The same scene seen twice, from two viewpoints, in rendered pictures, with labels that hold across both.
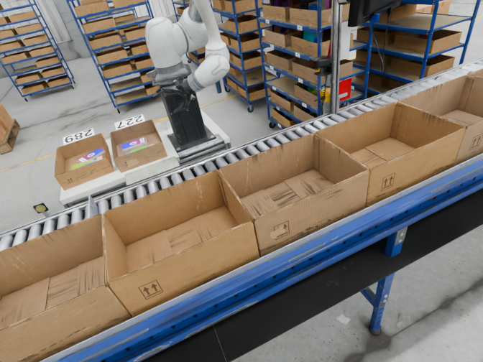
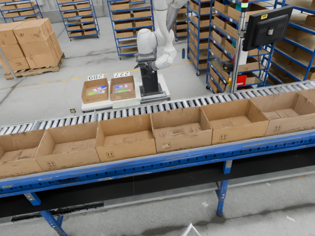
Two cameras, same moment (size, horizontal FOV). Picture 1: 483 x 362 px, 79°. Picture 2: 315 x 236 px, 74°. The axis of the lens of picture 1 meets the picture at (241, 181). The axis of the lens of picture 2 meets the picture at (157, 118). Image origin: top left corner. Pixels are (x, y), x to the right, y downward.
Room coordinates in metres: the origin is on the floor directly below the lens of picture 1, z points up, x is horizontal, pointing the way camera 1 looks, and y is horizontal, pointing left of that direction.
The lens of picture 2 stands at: (-0.43, -0.27, 1.99)
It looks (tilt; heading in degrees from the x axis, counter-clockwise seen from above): 37 degrees down; 13
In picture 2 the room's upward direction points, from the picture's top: 7 degrees counter-clockwise
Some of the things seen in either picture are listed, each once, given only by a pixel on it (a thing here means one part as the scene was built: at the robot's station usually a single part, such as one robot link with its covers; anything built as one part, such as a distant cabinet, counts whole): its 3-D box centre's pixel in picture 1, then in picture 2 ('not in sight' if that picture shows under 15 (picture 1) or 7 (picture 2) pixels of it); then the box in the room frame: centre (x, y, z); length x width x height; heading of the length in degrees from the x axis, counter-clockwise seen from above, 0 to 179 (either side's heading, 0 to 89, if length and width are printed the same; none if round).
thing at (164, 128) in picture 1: (143, 148); (125, 90); (1.72, 0.58, 0.74); 1.00 x 0.58 x 0.03; 108
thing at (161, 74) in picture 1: (166, 69); (144, 54); (1.71, 0.28, 1.19); 0.22 x 0.18 x 0.06; 97
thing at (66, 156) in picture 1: (84, 159); (95, 90); (1.61, 0.91, 0.80); 0.38 x 0.28 x 0.10; 19
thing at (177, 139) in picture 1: (183, 113); (149, 77); (1.71, 0.26, 0.91); 0.26 x 0.26 x 0.33; 18
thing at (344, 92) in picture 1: (340, 91); (238, 81); (1.71, -0.72, 0.85); 0.16 x 0.01 x 0.13; 106
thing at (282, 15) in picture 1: (288, 8); (228, 21); (2.84, -0.70, 1.19); 0.40 x 0.30 x 0.10; 16
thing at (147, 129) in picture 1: (137, 144); (123, 87); (1.67, 0.59, 0.80); 0.38 x 0.28 x 0.10; 17
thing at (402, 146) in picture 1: (382, 150); (231, 121); (0.87, -0.53, 0.97); 0.39 x 0.29 x 0.17; 106
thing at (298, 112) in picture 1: (320, 112); (235, 87); (2.39, -0.82, 0.39); 0.40 x 0.30 x 0.10; 17
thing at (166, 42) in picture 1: (163, 41); (145, 40); (1.71, 0.25, 1.33); 0.18 x 0.16 x 0.22; 123
